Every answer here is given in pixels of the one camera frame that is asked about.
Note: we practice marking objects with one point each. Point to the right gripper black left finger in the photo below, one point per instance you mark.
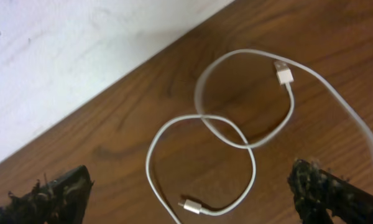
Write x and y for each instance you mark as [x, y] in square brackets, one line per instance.
[61, 201]

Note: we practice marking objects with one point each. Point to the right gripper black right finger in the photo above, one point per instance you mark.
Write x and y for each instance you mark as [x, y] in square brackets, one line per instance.
[319, 196]

